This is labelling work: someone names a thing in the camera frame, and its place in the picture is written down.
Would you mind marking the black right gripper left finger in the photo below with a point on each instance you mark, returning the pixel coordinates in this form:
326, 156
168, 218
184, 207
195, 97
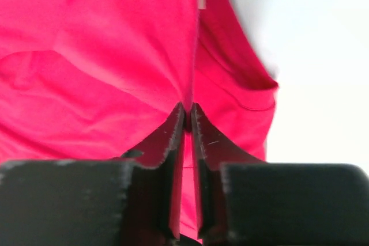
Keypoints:
130, 200

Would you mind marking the pink t shirt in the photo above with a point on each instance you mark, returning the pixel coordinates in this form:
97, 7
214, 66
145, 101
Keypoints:
91, 79

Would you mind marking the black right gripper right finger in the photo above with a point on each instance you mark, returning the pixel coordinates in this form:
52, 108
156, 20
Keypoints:
245, 201

